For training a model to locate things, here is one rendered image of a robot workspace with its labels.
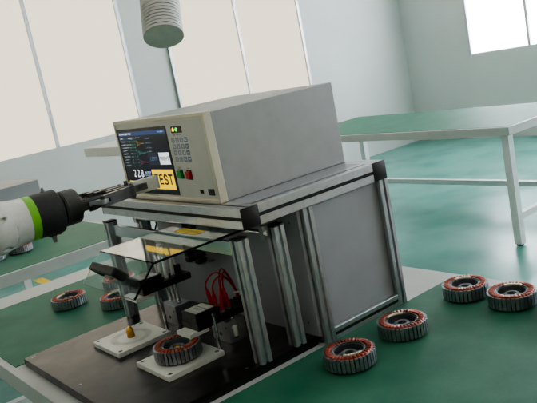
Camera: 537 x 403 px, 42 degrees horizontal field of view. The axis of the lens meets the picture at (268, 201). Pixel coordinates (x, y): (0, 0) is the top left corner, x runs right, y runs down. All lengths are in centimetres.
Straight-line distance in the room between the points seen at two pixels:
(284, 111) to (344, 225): 30
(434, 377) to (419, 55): 795
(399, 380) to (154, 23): 185
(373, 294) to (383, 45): 746
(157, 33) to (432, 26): 645
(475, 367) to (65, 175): 546
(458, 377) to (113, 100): 569
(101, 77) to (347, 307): 532
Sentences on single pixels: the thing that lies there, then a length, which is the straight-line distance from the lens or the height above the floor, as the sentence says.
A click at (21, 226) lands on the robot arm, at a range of 147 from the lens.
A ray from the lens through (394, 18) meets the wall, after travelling 929.
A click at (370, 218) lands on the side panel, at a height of 98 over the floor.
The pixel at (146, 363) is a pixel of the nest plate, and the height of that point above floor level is 78.
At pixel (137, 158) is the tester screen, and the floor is 122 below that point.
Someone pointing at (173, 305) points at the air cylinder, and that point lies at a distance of 191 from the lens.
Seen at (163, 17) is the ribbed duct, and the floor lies 163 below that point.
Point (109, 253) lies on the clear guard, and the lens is 157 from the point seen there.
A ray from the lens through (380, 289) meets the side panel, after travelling 177.
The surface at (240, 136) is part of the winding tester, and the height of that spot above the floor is 125.
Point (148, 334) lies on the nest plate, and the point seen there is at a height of 78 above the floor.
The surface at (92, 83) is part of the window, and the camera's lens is 674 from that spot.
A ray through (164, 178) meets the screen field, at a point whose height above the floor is 117.
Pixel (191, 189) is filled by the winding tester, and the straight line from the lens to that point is 165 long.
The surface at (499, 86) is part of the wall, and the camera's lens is 863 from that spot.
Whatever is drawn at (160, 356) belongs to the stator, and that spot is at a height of 81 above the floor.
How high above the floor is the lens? 140
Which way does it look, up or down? 11 degrees down
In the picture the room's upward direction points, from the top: 11 degrees counter-clockwise
